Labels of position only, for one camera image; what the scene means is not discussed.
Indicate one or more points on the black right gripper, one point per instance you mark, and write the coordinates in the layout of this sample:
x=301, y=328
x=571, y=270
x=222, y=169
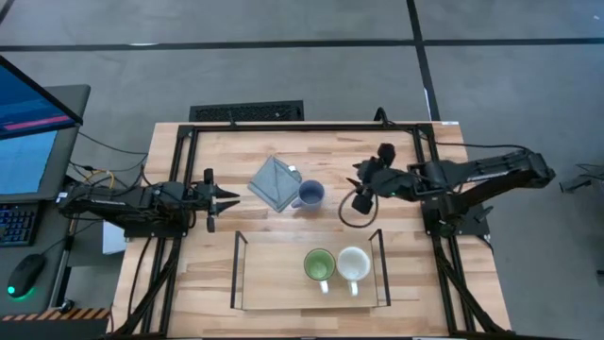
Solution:
x=387, y=181

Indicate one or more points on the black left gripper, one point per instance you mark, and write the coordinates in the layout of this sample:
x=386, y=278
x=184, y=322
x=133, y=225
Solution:
x=200, y=198

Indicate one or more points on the blue mug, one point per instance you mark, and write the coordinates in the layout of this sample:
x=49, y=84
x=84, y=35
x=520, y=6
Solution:
x=311, y=193

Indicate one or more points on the large pale yellow-green mug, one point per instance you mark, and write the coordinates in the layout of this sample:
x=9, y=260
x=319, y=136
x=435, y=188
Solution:
x=353, y=264

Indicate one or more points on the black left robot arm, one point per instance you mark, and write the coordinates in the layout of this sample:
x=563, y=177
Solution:
x=118, y=205

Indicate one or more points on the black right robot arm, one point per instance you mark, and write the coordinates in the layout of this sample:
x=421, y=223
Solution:
x=481, y=175

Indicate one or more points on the wooden shelf with black legs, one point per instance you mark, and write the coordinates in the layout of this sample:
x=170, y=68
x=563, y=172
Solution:
x=273, y=274

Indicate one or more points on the folded grey cloth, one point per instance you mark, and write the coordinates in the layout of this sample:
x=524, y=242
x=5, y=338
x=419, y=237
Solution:
x=273, y=181

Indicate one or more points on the black keyboard at table edge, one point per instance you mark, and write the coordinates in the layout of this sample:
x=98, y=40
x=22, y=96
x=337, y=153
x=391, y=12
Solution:
x=245, y=112

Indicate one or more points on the white box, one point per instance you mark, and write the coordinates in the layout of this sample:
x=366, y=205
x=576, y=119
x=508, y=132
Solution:
x=113, y=238

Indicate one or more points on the grey side desk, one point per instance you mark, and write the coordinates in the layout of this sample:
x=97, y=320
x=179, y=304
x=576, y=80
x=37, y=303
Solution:
x=47, y=255

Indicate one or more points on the computer monitor blue screen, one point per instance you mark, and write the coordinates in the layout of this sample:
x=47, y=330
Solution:
x=28, y=160

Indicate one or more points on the orange black hazard tape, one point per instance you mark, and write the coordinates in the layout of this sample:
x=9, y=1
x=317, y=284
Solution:
x=56, y=314

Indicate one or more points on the backlit black keyboard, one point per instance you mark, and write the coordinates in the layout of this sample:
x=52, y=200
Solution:
x=16, y=224

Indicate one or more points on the black computer mouse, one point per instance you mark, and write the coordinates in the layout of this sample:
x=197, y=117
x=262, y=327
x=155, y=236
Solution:
x=23, y=276

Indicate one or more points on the silver metal rail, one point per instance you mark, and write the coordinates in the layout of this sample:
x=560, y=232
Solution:
x=63, y=269

